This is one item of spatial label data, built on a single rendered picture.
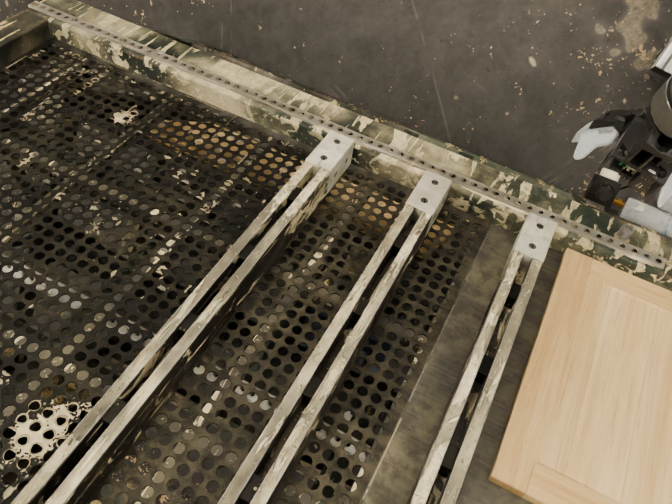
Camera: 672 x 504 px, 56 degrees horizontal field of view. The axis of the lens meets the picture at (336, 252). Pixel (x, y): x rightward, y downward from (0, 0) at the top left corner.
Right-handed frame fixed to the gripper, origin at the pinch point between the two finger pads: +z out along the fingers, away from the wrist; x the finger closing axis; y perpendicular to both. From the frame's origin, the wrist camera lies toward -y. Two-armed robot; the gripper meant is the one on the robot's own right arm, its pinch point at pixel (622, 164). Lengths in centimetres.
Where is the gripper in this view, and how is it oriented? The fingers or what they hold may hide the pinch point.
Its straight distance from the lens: 100.2
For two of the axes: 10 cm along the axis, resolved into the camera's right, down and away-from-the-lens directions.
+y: -5.6, 8.1, -1.6
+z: 0.5, 2.3, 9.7
